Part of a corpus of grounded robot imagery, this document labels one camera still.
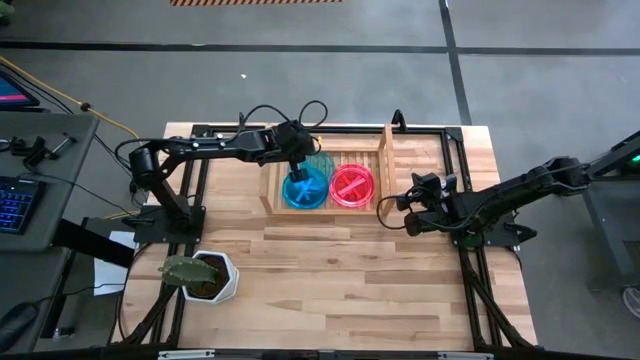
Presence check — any yellow floor cable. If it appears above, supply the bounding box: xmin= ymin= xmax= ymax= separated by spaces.
xmin=0 ymin=55 xmax=141 ymax=141

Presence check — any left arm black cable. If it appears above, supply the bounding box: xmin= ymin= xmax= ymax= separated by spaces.
xmin=239 ymin=99 xmax=330 ymax=146

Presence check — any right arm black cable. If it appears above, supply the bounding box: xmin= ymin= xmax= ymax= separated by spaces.
xmin=375 ymin=194 xmax=416 ymax=231

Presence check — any white paper sheet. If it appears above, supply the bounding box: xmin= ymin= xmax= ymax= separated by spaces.
xmin=93 ymin=230 xmax=137 ymax=297

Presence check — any desk computer monitor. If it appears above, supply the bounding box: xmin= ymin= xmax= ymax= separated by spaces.
xmin=0 ymin=72 xmax=41 ymax=109

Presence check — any wooden slatted shelf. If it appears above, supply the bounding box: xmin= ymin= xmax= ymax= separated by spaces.
xmin=258 ymin=124 xmax=399 ymax=217

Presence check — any black aluminium table frame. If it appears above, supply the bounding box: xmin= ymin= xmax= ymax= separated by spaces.
xmin=112 ymin=122 xmax=534 ymax=351

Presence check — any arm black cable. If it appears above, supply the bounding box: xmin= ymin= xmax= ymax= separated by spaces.
xmin=375 ymin=194 xmax=416 ymax=231
xmin=239 ymin=99 xmax=330 ymax=146

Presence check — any black metal stand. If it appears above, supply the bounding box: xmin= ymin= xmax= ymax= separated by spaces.
xmin=579 ymin=129 xmax=640 ymax=291

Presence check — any backlit black keyboard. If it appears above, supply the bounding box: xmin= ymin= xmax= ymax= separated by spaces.
xmin=0 ymin=175 xmax=42 ymax=235

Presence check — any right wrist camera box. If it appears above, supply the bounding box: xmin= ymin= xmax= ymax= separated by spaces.
xmin=402 ymin=212 xmax=427 ymax=238

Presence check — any black silver rod handle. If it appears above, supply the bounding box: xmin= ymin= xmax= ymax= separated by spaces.
xmin=49 ymin=132 xmax=79 ymax=156

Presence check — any black desk clamp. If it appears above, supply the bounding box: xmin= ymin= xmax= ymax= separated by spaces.
xmin=8 ymin=135 xmax=59 ymax=169

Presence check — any white hexagonal planter pot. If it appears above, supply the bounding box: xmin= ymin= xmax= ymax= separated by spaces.
xmin=182 ymin=249 xmax=240 ymax=305

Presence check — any black flat bar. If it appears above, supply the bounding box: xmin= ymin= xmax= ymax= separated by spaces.
xmin=52 ymin=218 xmax=136 ymax=269

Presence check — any grey side desk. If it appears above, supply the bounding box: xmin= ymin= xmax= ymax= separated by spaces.
xmin=0 ymin=112 xmax=101 ymax=354

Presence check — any silver metal bracket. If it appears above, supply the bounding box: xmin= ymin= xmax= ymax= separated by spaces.
xmin=157 ymin=349 xmax=216 ymax=360
xmin=437 ymin=351 xmax=496 ymax=360

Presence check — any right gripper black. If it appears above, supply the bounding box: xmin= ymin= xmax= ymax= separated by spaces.
xmin=396 ymin=172 xmax=459 ymax=231

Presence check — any green cactus plant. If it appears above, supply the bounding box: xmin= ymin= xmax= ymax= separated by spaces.
xmin=158 ymin=254 xmax=221 ymax=289

